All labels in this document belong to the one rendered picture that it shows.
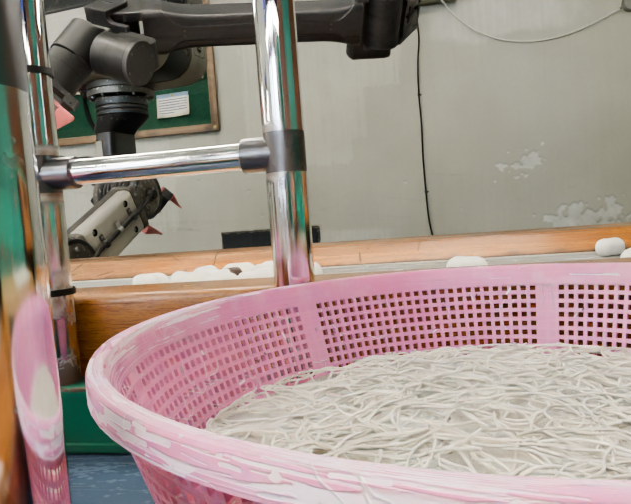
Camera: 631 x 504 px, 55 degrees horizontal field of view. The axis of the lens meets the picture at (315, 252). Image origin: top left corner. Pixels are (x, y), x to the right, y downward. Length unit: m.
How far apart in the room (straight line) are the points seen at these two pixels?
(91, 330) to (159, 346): 0.18
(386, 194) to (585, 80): 0.92
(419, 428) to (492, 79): 2.53
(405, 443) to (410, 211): 2.45
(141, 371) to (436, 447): 0.10
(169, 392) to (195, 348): 0.03
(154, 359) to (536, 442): 0.13
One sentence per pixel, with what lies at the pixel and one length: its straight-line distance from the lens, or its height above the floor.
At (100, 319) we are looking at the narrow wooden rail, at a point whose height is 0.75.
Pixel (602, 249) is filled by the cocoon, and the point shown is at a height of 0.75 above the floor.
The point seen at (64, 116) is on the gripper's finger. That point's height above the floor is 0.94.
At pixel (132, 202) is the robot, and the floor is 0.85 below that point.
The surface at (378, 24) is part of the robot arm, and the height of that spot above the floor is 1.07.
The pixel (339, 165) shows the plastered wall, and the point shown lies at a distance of 2.64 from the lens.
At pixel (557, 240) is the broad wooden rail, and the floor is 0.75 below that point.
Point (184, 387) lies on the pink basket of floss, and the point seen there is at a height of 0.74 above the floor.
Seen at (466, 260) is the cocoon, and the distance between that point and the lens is 0.51.
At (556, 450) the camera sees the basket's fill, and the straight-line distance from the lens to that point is 0.19.
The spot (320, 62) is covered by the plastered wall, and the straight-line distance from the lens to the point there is 2.72.
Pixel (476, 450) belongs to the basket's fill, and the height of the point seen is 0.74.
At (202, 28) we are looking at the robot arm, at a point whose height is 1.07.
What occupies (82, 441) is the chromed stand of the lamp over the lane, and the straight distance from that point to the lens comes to 0.40.
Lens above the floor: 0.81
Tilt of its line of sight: 4 degrees down
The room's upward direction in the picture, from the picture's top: 4 degrees counter-clockwise
